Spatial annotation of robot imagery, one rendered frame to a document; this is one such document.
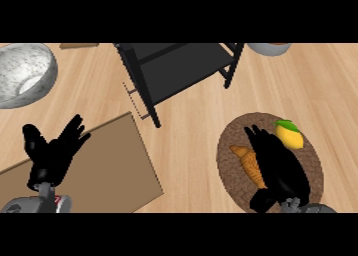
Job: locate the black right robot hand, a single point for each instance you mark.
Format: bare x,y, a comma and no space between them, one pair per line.
278,166

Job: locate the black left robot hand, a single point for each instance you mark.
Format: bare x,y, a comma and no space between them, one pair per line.
50,156

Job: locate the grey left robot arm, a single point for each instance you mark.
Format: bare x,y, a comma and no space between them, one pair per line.
35,201

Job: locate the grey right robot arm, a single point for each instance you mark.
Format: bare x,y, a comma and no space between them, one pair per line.
304,206

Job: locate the orange-brown croissant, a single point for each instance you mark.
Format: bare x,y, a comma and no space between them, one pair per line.
248,163

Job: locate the brown woven oval placemat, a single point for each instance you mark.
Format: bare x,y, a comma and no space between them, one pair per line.
233,166

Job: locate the black tiered shelf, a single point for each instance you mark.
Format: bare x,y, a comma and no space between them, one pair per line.
174,71

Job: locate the yellow lemon with green leaf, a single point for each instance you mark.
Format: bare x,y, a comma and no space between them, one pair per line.
288,134

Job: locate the brown wooden cutting board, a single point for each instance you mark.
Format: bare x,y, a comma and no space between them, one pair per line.
102,173

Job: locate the grey speckled metal bowl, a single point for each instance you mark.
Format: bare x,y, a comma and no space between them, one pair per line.
19,75

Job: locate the grey round pot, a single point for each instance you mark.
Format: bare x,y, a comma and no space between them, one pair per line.
269,49

